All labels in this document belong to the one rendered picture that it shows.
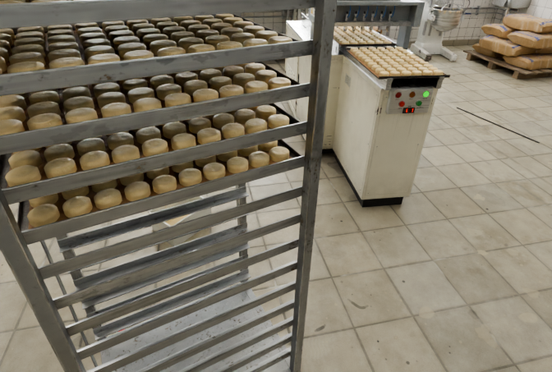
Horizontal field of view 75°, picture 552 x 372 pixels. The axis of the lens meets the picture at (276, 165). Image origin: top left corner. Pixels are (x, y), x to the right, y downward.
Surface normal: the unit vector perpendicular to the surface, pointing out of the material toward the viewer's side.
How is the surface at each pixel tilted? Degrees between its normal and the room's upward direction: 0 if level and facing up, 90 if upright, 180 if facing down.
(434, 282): 0
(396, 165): 90
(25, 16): 90
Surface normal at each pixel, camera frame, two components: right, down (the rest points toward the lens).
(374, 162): 0.14, 0.52
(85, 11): 0.48, 0.47
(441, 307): 0.02, -0.85
